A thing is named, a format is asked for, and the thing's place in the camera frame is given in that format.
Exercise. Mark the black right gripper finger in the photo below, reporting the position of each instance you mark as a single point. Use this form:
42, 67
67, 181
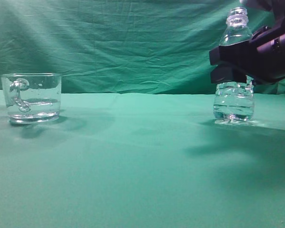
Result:
222, 74

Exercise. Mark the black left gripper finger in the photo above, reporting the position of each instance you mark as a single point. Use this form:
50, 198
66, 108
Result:
238, 54

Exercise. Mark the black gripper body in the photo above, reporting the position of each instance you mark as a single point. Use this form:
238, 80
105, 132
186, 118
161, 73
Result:
266, 54

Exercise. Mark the clear plastic water bottle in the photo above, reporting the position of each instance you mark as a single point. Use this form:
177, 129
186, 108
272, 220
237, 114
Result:
234, 100

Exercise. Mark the green cloth backdrop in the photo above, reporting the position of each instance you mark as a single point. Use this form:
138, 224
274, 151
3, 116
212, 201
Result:
114, 46

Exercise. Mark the green cloth table cover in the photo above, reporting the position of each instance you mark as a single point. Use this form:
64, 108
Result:
144, 161

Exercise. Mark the clear glass mug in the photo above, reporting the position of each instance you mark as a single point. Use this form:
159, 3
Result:
32, 97

